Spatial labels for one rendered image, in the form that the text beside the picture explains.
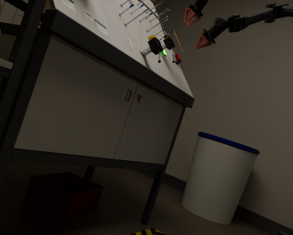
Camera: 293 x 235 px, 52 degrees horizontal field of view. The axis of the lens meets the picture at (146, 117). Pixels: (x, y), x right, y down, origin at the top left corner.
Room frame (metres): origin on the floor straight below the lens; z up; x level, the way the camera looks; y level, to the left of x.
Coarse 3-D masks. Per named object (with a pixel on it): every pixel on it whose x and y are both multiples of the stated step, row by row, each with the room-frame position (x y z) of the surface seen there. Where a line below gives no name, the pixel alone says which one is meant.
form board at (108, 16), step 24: (72, 0) 1.06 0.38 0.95; (96, 0) 1.26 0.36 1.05; (120, 0) 1.55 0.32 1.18; (144, 0) 2.03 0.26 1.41; (120, 24) 1.38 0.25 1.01; (144, 24) 1.74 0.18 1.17; (120, 48) 1.24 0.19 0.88; (144, 48) 1.52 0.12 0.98; (168, 72) 1.69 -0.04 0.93; (192, 96) 1.92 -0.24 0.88
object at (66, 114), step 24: (48, 48) 0.99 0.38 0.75; (72, 48) 1.07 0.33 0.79; (48, 72) 1.01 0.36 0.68; (72, 72) 1.09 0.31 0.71; (96, 72) 1.20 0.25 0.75; (120, 72) 1.31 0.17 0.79; (48, 96) 1.04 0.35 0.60; (72, 96) 1.13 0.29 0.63; (96, 96) 1.23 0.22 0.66; (120, 96) 1.36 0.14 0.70; (24, 120) 0.99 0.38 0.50; (48, 120) 1.07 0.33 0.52; (72, 120) 1.16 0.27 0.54; (96, 120) 1.27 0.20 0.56; (120, 120) 1.41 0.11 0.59; (24, 144) 1.01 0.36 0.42; (48, 144) 1.10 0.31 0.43; (72, 144) 1.19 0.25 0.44; (96, 144) 1.32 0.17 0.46
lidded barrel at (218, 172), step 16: (208, 144) 2.62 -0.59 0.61; (224, 144) 2.54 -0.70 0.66; (240, 144) 2.52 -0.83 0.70; (192, 160) 2.80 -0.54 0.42; (208, 160) 2.59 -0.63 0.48; (224, 160) 2.53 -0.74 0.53; (240, 160) 2.53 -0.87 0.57; (192, 176) 2.70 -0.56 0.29; (208, 176) 2.58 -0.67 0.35; (224, 176) 2.54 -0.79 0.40; (240, 176) 2.56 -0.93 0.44; (192, 192) 2.66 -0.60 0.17; (208, 192) 2.57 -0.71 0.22; (224, 192) 2.54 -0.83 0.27; (240, 192) 2.62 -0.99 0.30; (192, 208) 2.63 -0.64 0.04; (208, 208) 2.56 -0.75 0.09; (224, 208) 2.56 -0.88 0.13
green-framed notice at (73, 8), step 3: (63, 0) 1.00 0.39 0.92; (66, 0) 1.02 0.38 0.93; (69, 0) 1.04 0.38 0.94; (63, 3) 0.99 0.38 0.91; (66, 3) 1.01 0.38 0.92; (69, 3) 1.03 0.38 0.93; (72, 3) 1.05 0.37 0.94; (66, 6) 1.00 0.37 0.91; (69, 6) 1.02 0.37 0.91; (72, 6) 1.04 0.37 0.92; (72, 9) 1.02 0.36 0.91; (75, 9) 1.05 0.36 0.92; (75, 12) 1.04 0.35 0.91
